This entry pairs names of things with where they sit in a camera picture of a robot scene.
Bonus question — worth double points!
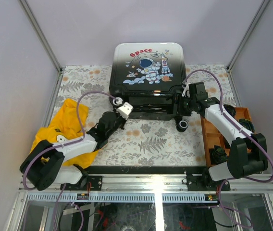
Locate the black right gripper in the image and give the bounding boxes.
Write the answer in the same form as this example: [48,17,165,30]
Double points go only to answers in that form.
[166,93,196,116]

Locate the black suitcase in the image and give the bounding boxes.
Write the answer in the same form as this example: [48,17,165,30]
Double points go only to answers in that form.
[109,42,188,132]

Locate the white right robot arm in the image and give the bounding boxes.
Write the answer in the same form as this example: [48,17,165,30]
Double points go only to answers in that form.
[179,82,268,190]

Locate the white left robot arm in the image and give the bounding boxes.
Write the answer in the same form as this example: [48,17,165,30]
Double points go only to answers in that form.
[20,111,129,191]

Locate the floral patterned table cloth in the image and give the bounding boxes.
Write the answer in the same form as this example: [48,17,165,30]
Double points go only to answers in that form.
[54,64,236,166]

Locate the wooden compartment organizer tray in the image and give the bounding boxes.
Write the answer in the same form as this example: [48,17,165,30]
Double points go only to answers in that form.
[200,107,263,173]

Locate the yellow Snoopy t-shirt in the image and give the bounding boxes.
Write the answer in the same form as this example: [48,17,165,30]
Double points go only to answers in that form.
[31,99,99,168]

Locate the black rolled item top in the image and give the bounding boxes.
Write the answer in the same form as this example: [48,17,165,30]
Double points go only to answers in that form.
[223,104,236,117]

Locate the dark green rolled item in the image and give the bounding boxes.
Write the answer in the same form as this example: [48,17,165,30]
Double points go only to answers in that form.
[209,145,228,165]

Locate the dark patterned rolled item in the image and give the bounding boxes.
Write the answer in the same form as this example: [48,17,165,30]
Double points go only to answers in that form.
[238,118,255,133]

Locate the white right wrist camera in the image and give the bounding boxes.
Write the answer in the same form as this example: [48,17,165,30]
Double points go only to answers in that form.
[182,82,189,97]

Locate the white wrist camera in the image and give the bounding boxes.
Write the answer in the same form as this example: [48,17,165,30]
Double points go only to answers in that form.
[115,97,134,120]
[182,82,189,97]

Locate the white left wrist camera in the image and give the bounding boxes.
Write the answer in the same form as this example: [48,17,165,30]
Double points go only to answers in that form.
[115,97,134,120]

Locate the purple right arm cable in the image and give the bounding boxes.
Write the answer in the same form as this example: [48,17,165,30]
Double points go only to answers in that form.
[181,69,273,228]

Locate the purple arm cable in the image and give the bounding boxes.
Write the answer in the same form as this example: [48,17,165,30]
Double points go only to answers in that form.
[22,90,120,231]
[181,69,273,228]

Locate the aluminium front rail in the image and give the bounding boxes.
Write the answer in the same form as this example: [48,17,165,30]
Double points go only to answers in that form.
[18,173,273,193]

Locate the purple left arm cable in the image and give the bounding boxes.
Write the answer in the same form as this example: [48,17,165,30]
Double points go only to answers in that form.
[22,90,120,231]

